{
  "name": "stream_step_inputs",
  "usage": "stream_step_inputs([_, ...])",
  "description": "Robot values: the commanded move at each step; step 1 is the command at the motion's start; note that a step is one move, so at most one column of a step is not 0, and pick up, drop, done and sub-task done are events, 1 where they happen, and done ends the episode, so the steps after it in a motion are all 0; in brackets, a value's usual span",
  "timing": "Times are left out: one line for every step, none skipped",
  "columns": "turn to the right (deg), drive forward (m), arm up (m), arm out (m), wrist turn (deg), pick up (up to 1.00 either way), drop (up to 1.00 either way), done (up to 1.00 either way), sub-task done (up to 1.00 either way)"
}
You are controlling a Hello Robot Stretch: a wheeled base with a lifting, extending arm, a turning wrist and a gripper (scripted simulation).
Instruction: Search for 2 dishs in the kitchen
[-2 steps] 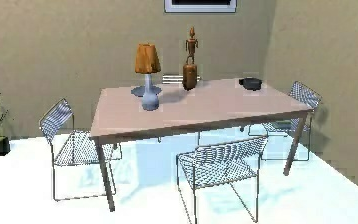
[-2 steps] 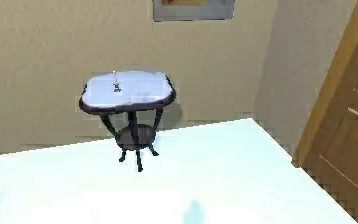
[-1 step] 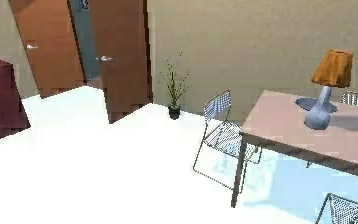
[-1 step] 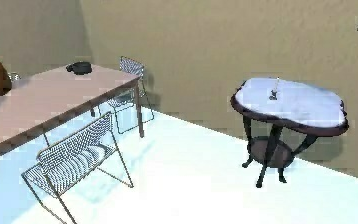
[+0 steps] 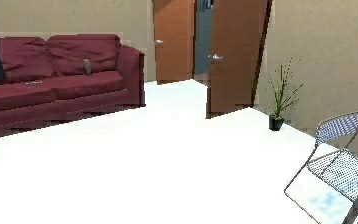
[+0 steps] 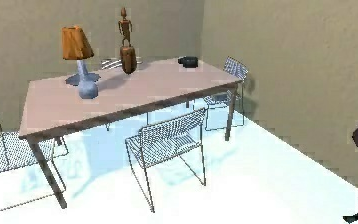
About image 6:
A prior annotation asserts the pale wooden dining table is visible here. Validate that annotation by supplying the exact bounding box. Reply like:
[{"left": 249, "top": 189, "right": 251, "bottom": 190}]
[{"left": 18, "top": 57, "right": 243, "bottom": 210}]

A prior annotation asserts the small black object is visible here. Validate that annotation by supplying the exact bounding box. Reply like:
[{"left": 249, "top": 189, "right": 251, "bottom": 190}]
[{"left": 177, "top": 55, "right": 199, "bottom": 69}]

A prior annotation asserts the brown wooden figure statue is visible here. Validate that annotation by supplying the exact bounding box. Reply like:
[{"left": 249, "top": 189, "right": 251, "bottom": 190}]
[{"left": 117, "top": 6, "right": 138, "bottom": 75}]

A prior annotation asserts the orange shade blue table lamp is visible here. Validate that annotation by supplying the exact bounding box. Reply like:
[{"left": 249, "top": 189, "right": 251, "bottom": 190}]
[{"left": 60, "top": 25, "right": 99, "bottom": 100}]

